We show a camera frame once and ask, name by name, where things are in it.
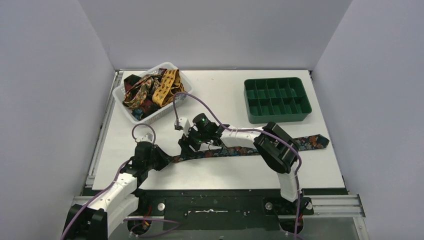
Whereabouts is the green compartment tray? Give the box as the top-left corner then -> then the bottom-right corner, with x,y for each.
243,77 -> 313,124

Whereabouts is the brown paisley tie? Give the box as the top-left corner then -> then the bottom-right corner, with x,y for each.
122,74 -> 162,110

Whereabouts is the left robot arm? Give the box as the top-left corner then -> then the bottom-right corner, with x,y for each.
60,141 -> 175,240

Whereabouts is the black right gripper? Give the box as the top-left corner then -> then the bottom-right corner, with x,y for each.
178,124 -> 209,157

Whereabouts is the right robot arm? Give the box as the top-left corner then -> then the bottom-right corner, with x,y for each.
174,113 -> 300,203

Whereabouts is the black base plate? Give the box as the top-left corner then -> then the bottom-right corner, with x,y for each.
125,188 -> 347,231

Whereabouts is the aluminium frame rail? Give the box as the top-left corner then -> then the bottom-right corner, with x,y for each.
77,194 -> 369,240

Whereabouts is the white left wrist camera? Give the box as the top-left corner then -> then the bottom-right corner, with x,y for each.
135,132 -> 156,144

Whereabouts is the yellow patterned tie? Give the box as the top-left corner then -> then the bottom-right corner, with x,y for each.
152,69 -> 185,108

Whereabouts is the dark red tie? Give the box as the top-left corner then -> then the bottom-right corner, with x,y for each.
123,74 -> 142,93

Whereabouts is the dark blue floral tie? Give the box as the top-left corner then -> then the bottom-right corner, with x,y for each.
171,134 -> 330,163

